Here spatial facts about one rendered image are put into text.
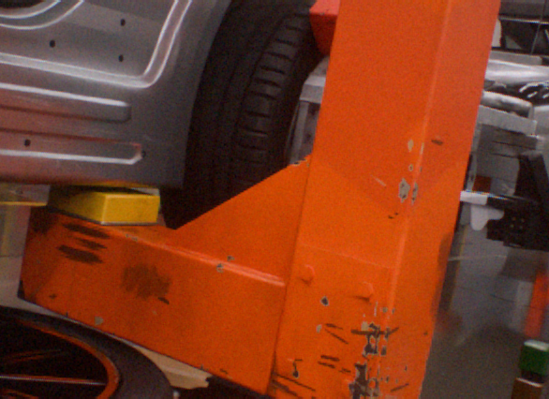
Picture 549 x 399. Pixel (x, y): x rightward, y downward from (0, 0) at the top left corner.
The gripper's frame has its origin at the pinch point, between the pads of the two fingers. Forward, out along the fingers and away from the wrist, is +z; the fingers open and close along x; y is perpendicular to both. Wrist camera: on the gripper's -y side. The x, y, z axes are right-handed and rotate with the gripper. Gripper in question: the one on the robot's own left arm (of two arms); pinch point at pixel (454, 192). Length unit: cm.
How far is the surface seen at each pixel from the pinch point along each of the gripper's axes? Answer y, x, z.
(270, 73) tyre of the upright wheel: -13.8, 12.2, 31.7
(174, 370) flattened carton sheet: 82, 152, 20
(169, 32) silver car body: -17, 12, 50
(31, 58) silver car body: -9, -6, 69
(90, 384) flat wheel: 35, -13, 54
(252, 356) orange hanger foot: 26.1, -19.7, 32.8
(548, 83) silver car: -40, 240, -134
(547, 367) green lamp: 19.5, -30.5, -5.3
